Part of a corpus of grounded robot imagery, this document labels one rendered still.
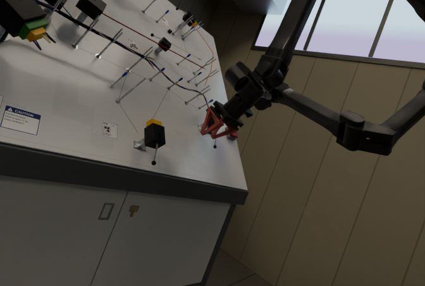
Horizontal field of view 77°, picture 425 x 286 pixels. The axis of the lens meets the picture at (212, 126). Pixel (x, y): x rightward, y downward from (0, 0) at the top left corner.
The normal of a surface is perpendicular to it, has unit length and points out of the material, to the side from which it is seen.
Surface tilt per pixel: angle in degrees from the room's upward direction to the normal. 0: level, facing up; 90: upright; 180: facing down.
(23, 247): 90
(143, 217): 90
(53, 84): 50
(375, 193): 90
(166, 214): 90
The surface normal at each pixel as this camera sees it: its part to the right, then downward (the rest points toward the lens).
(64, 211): 0.67, 0.24
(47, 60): 0.75, -0.42
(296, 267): -0.55, -0.25
